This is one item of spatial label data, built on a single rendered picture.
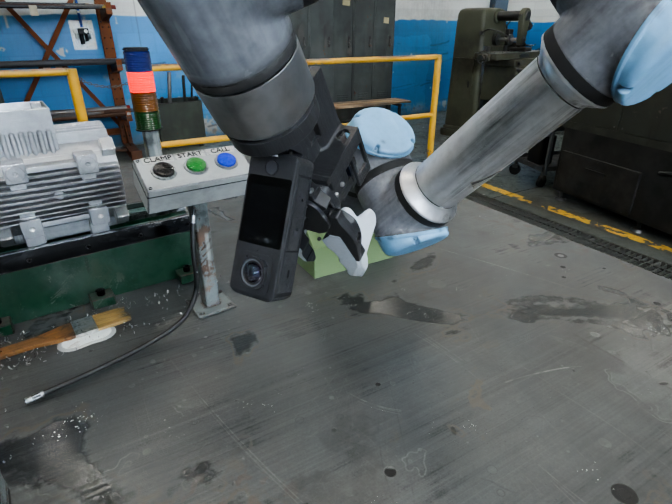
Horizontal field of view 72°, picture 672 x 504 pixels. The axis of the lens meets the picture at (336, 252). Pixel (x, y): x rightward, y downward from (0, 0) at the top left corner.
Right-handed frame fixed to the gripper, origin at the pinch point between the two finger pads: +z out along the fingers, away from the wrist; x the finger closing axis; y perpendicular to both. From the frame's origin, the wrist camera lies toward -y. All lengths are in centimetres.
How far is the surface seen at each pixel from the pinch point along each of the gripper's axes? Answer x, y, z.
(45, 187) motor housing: 53, -1, 2
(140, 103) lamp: 76, 34, 19
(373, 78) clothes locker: 268, 434, 365
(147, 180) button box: 34.4, 5.2, 1.8
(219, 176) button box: 28.7, 12.1, 7.5
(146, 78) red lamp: 75, 38, 16
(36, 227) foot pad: 53, -6, 5
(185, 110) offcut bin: 390, 236, 257
